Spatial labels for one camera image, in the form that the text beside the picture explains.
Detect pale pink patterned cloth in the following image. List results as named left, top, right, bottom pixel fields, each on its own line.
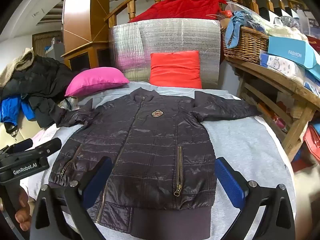
left=59, top=97, right=80, bottom=112

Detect white paper bag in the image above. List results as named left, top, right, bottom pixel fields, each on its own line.
left=296, top=9, right=317, bottom=34

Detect red-orange pillow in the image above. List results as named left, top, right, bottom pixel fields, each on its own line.
left=149, top=50, right=202, bottom=89

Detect plastic-wrapped clothes pile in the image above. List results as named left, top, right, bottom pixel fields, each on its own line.
left=226, top=1, right=310, bottom=43

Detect wicker basket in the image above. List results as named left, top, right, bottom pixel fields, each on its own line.
left=220, top=26, right=270, bottom=64

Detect pile of black clothes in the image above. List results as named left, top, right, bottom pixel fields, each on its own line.
left=1, top=55, right=80, bottom=128

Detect person's left hand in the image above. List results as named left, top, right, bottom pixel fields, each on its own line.
left=14, top=187, right=33, bottom=234

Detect white printed package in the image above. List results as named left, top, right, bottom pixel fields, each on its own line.
left=259, top=50, right=307, bottom=85

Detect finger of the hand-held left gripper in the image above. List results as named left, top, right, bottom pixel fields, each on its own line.
left=11, top=138, right=34, bottom=153
left=37, top=137, right=62, bottom=155

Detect light blue cloth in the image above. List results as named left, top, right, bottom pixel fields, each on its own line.
left=225, top=10, right=250, bottom=49

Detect colourful printed box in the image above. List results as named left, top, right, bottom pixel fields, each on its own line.
left=257, top=92, right=295, bottom=133

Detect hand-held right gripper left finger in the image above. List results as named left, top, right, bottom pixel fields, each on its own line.
left=30, top=156, right=113, bottom=240

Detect wooden cabinet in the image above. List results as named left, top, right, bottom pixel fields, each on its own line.
left=61, top=0, right=110, bottom=73

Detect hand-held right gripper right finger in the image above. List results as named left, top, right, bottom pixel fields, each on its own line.
left=214, top=157, right=297, bottom=240

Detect blue cardboard box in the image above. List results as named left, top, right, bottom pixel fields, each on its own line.
left=267, top=36, right=320, bottom=68

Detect pink pillow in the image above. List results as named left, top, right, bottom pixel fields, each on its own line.
left=64, top=67, right=130, bottom=97

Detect pale pink sheet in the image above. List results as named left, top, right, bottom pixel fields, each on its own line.
left=20, top=124, right=65, bottom=205

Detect blue garment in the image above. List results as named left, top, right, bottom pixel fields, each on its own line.
left=0, top=95, right=35, bottom=130

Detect red quilt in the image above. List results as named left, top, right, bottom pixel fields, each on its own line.
left=129, top=0, right=228, bottom=23

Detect grey bed sheet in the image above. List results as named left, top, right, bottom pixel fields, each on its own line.
left=20, top=81, right=297, bottom=240

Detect red bag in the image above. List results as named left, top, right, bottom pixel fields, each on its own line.
left=291, top=125, right=320, bottom=173

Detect silver foil insulation mat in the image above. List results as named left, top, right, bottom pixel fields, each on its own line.
left=111, top=19, right=222, bottom=90

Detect beige fleece garment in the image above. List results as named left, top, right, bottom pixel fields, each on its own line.
left=0, top=47, right=35, bottom=88

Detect dark quilted zip jacket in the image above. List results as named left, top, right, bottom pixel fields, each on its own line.
left=49, top=87, right=259, bottom=239

